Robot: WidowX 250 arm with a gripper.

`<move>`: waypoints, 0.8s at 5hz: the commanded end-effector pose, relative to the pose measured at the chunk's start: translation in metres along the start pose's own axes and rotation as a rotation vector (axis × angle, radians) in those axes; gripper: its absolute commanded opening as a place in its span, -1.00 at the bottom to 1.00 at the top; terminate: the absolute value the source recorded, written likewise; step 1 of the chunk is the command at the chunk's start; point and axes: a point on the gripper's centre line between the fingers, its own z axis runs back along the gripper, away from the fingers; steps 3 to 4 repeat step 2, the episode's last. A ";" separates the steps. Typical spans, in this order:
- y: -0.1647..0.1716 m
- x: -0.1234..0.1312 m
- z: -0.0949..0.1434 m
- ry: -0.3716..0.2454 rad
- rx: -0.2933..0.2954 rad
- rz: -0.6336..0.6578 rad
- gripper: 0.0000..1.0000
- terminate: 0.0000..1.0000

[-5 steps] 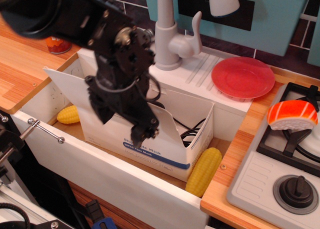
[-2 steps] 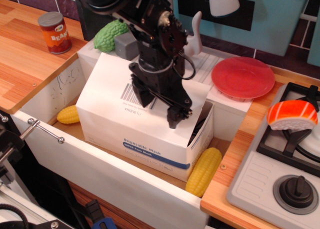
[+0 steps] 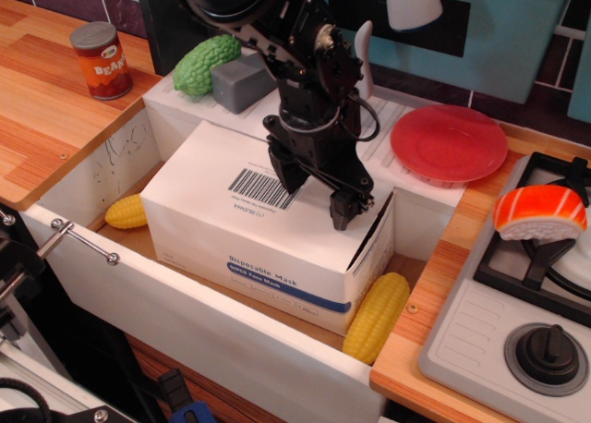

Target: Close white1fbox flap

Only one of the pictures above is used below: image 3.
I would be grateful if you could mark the white lamp shade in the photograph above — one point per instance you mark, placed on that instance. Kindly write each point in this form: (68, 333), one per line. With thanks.
(404, 15)

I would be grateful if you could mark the blue black clamp handle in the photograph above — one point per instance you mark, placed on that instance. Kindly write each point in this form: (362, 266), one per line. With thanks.
(183, 407)

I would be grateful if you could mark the white disposable mask box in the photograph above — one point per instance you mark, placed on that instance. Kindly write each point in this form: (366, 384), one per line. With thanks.
(217, 209)

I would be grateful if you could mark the salmon sushi toy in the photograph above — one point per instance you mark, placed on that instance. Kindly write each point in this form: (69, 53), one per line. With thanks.
(545, 212)

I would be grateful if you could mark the green toy bitter gourd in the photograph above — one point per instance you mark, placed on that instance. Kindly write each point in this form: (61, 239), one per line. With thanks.
(192, 74)

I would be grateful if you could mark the yellow toy corn left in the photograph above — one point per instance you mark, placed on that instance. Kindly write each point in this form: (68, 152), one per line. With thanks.
(127, 213)

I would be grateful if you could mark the beans toy can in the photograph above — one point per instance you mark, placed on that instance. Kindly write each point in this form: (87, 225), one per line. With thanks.
(102, 60)

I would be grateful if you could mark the black stove grate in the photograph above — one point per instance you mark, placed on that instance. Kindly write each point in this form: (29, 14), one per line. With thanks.
(551, 275)

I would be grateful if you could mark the yellow toy corn right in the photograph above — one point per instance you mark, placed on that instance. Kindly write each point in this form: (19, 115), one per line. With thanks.
(376, 317)

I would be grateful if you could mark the grey toy stove top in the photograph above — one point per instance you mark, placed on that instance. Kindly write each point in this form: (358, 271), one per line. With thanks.
(465, 350)

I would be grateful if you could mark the red plastic plate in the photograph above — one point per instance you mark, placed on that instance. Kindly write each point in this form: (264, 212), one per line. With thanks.
(449, 143)

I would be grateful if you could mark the grey soap dispenser block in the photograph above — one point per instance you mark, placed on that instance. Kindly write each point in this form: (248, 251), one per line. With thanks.
(240, 83)

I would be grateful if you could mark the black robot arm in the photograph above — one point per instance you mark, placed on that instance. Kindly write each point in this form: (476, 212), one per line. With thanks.
(298, 40)

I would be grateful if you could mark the grey toy faucet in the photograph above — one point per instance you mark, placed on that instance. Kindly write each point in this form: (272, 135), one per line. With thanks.
(361, 42)

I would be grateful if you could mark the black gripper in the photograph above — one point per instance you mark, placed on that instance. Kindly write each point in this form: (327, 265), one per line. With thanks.
(313, 135)

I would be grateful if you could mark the white toy sink unit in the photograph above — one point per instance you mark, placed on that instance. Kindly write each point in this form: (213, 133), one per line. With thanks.
(82, 155)

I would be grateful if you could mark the yellow toy corn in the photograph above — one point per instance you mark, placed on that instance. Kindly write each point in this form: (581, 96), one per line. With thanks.
(127, 213)
(376, 317)

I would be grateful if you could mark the black stove knob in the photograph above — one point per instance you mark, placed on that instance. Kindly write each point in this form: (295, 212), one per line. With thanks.
(546, 359)

